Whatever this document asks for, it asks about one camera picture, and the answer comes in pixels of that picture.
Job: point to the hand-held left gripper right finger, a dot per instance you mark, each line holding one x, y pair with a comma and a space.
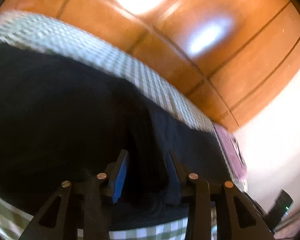
172, 177

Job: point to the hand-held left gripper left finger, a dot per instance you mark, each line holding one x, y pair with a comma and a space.
121, 175

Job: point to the black embroidered pants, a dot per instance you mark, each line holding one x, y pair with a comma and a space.
65, 117

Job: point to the purple dog print pillow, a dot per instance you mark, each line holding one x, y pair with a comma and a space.
230, 145

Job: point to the green checkered bedsheet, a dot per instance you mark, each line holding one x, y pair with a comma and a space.
145, 75

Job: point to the wooden wardrobe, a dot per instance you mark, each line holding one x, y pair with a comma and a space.
215, 42

